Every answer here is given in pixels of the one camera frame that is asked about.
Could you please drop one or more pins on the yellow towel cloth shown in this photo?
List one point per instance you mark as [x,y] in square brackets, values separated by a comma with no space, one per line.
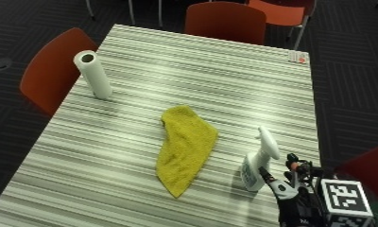
[184,148]

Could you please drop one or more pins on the white cube with black markers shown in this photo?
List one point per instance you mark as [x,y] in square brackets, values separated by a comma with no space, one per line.
[347,197]

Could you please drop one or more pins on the red chair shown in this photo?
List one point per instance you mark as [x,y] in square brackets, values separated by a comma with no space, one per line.
[51,72]
[371,171]
[224,22]

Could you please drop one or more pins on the white and red sticker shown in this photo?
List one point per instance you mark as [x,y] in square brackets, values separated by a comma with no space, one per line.
[298,57]

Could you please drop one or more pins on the orange chair with metal legs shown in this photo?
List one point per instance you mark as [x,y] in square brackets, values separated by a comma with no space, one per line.
[281,11]

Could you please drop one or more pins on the round floor outlet cover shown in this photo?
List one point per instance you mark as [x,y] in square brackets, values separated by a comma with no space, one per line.
[0,64]

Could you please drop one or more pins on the white paper towel roll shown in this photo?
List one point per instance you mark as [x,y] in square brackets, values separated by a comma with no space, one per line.
[95,75]

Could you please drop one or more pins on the metal chair legs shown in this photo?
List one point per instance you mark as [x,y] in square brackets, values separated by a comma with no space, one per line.
[131,12]

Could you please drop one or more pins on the white spray bottle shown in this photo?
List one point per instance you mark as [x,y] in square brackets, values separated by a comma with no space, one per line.
[260,160]

